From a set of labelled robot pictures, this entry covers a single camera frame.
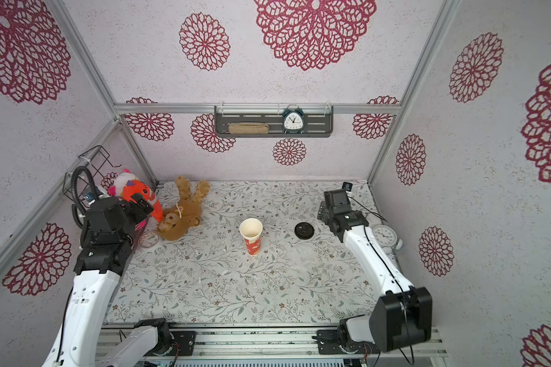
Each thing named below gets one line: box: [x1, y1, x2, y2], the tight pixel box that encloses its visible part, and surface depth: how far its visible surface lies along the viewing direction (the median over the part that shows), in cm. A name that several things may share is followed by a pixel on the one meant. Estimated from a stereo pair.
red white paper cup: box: [239, 217, 264, 257], surface depth 87 cm
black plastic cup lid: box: [293, 221, 315, 240], surface depth 103 cm
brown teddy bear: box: [157, 175, 211, 242], surface depth 101 cm
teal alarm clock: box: [282, 105, 305, 134], surface depth 92 cm
